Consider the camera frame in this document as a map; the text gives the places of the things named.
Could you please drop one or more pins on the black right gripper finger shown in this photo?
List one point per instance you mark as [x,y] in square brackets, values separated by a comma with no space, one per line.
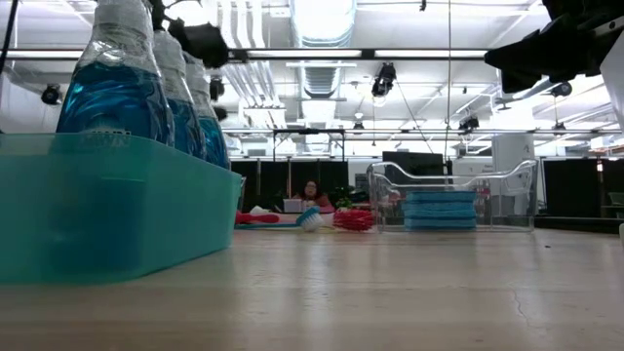
[514,53]

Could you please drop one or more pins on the blue dish soap bottle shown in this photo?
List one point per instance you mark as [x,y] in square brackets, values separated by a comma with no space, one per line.
[187,127]
[214,141]
[112,102]

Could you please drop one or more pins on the blue dish brush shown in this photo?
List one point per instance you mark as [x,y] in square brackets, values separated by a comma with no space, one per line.
[310,219]

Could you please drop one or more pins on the colourful toothbrushes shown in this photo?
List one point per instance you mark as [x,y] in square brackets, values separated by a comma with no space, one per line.
[353,220]

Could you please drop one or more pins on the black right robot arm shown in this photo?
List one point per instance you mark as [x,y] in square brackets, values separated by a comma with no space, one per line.
[585,7]

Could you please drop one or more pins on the black ceiling spotlight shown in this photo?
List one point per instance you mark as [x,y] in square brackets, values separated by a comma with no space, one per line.
[383,78]
[51,94]
[561,89]
[217,89]
[469,123]

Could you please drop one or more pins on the black room divider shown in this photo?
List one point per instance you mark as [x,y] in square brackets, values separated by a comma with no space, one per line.
[570,187]
[273,180]

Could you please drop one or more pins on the clear plastic bin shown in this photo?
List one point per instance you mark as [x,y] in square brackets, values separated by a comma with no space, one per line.
[517,195]

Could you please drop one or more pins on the black overhead light bar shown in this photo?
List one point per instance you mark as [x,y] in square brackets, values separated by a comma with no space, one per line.
[368,54]

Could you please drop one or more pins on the black monitor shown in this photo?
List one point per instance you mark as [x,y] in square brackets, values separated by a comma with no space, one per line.
[414,163]

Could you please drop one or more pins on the person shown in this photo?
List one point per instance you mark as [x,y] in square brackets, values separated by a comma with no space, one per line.
[312,187]

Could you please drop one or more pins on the white box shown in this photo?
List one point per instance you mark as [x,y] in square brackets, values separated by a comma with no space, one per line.
[292,206]

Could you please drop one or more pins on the teal plastic bin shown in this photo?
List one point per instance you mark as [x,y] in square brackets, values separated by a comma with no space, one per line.
[122,209]

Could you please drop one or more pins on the green leafy plant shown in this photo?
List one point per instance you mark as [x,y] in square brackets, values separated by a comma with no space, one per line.
[345,201]

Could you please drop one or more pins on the silver ventilation duct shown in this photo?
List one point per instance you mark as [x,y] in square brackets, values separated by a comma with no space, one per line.
[322,78]

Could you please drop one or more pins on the black aluminium table frame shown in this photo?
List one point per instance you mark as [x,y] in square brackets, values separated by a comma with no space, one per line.
[575,224]

